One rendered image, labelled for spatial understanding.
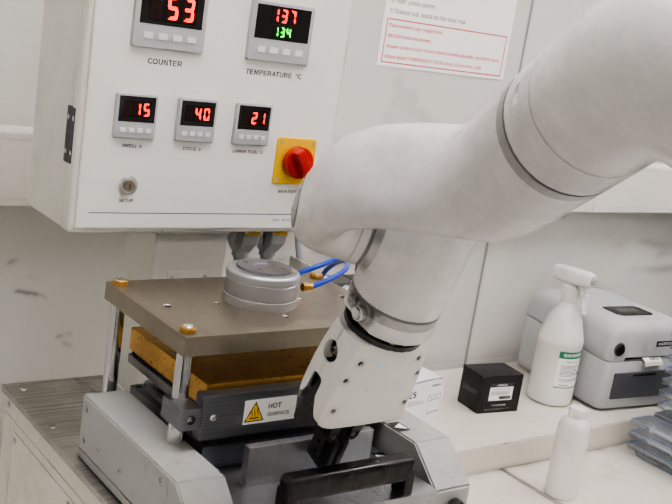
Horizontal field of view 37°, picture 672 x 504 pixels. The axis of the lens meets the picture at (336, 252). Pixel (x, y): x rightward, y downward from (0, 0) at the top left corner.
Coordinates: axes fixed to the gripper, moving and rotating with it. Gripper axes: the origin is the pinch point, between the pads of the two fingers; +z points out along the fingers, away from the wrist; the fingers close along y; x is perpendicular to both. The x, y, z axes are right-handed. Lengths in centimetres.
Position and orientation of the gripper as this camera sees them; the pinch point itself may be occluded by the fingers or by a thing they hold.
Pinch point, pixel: (327, 446)
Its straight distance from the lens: 100.1
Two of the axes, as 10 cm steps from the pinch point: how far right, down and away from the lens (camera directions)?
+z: -3.4, 8.1, 4.7
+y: 8.0, -0.1, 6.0
